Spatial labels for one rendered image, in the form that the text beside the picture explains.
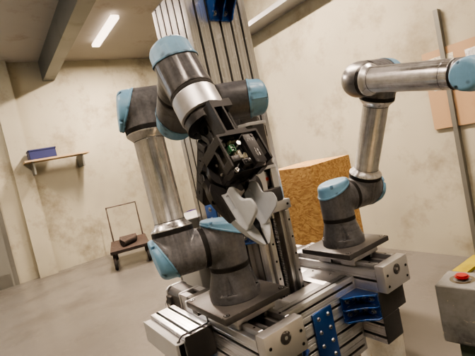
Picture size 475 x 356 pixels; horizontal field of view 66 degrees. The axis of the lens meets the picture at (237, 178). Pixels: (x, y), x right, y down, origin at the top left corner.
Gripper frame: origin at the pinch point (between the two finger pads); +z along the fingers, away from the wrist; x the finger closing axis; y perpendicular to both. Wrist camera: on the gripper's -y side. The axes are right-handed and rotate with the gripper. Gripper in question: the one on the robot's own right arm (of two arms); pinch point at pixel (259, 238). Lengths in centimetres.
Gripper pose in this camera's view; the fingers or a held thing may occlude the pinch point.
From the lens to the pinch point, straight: 53.0
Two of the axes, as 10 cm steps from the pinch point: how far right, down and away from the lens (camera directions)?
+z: 4.4, 8.4, -3.2
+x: 8.0, -2.1, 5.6
